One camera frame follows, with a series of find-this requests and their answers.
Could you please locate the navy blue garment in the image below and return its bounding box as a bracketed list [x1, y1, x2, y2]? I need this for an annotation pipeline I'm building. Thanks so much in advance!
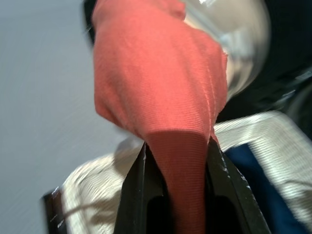
[224, 142, 305, 234]

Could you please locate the round washing machine door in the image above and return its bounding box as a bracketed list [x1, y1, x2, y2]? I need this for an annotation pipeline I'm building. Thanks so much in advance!
[82, 0, 273, 100]

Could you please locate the red garment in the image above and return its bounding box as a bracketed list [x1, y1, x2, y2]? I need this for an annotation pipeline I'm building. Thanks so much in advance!
[91, 0, 229, 234]

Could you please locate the pale woven basket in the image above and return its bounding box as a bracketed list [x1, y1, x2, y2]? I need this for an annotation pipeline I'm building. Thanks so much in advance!
[60, 112, 312, 234]

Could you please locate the grey washing machine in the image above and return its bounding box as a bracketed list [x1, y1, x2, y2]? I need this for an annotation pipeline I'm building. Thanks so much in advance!
[216, 0, 312, 122]

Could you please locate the dark brown basket stand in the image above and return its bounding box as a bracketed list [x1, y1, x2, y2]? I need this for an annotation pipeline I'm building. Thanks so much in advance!
[41, 187, 71, 234]

